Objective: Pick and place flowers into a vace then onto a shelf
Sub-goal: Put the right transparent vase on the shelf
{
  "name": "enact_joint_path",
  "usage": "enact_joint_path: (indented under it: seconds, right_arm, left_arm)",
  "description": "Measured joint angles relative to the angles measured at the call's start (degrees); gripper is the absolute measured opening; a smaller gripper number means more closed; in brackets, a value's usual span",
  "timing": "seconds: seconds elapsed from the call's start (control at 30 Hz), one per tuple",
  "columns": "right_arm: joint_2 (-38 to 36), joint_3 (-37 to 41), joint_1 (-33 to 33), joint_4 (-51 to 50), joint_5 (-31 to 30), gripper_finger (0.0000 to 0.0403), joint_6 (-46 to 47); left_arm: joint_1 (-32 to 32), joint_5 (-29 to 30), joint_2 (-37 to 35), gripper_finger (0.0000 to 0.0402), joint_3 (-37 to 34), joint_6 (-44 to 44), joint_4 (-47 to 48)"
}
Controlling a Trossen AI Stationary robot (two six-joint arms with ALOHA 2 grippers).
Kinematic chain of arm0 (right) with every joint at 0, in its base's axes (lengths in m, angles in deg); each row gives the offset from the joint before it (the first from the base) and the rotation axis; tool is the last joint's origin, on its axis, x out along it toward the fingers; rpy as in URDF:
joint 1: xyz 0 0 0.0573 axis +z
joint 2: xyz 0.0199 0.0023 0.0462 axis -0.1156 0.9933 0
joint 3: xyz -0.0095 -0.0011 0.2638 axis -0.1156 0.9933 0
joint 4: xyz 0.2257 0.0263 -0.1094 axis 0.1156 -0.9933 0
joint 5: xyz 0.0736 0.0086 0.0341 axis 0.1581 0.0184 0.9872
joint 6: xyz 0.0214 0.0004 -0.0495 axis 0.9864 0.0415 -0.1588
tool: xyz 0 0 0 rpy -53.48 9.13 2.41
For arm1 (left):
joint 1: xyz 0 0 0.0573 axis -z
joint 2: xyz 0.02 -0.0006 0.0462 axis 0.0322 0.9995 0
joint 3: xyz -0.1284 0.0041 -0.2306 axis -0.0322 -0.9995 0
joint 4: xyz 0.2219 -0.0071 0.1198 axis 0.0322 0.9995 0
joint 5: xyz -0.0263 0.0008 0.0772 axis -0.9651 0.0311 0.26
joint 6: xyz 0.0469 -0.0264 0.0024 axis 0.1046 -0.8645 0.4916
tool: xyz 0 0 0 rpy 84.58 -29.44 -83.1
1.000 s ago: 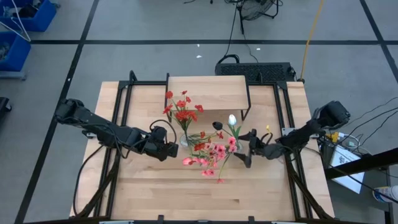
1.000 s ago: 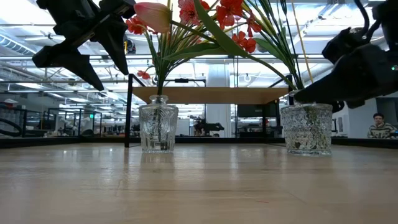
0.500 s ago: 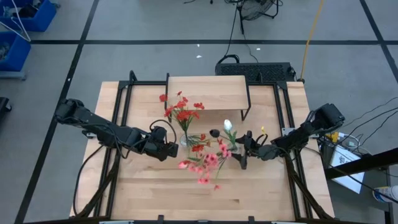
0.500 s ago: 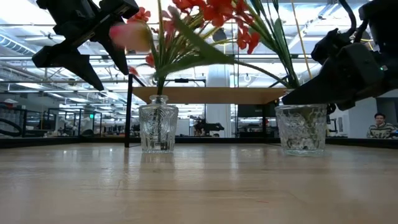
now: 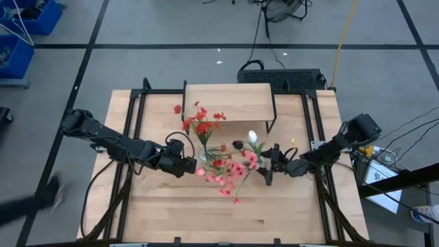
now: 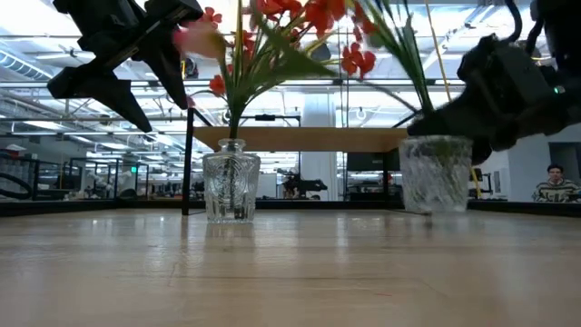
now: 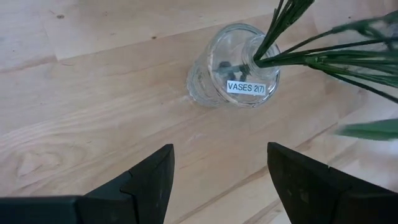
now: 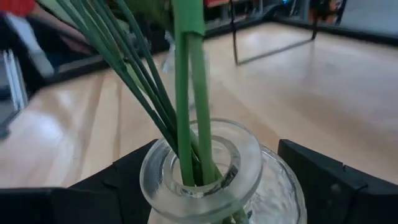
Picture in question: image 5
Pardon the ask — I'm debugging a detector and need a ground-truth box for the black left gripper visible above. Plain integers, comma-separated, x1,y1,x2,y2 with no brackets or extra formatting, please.
156,154,198,179

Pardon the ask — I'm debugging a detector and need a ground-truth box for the black metal beam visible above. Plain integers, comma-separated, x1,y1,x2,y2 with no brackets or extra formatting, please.
358,163,439,199

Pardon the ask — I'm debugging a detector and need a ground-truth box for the blue storage bin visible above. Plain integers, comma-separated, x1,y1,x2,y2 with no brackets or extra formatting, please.
0,0,64,36
0,34,35,80

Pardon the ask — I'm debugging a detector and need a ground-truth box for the grey cart base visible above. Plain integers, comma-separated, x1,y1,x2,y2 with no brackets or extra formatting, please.
0,78,31,89

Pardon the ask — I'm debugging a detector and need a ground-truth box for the pink artificial flower bunch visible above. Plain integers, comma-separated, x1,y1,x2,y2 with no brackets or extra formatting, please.
204,150,261,204

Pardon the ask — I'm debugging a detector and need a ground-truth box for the white printed box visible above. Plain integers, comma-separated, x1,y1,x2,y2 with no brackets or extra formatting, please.
363,159,404,214

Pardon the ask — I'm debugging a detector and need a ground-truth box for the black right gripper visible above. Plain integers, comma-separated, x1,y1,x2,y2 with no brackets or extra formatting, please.
263,143,292,186

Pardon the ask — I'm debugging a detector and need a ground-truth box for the person's shoe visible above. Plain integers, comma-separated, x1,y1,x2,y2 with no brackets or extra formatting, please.
410,204,439,224

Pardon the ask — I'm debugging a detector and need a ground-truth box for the yellow power adapter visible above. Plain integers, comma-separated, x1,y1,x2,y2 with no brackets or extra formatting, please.
356,143,395,165

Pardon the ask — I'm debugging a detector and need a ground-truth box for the person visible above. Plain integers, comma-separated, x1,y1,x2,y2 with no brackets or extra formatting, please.
0,172,67,228

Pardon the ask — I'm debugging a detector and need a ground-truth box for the white and blue artificial tulip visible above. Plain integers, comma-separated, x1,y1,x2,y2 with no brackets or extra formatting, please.
247,129,268,161

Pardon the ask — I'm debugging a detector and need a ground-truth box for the yellow hanging cable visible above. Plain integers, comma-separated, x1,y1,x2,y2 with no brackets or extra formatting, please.
331,0,359,89

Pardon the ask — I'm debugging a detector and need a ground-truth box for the black power cable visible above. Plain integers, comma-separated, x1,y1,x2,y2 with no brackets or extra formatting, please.
239,0,287,71

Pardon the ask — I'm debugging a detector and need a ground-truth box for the black perforated computer case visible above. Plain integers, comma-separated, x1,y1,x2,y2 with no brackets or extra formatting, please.
237,68,327,92

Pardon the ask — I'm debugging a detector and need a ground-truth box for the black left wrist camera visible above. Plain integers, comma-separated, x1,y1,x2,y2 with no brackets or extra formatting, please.
167,138,186,158

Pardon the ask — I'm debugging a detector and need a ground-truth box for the wooden shelf with black legs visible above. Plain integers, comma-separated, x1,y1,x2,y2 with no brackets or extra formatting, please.
180,80,278,136

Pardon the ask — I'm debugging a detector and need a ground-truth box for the black equipment piece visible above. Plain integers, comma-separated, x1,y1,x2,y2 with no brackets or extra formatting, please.
0,106,14,125

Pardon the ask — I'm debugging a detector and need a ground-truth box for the round glass bottle vase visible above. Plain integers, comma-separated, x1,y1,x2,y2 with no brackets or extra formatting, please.
198,147,212,163

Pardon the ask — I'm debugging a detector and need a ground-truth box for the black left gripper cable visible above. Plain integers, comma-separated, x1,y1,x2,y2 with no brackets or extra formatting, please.
165,131,195,161

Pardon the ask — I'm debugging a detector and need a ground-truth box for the black floor fan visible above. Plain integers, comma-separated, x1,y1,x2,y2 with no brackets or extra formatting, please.
261,0,309,39

